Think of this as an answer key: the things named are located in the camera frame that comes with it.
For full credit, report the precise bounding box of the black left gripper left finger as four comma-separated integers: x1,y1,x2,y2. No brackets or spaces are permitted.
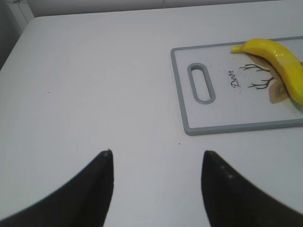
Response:
0,150,114,227

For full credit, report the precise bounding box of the yellow plastic banana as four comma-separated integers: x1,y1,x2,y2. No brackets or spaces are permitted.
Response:
231,38,303,105

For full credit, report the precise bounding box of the white grey-rimmed cutting board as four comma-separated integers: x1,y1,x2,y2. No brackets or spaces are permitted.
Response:
170,43,303,135

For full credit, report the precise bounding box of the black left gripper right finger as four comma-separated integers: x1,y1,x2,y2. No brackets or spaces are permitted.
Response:
201,150,303,227

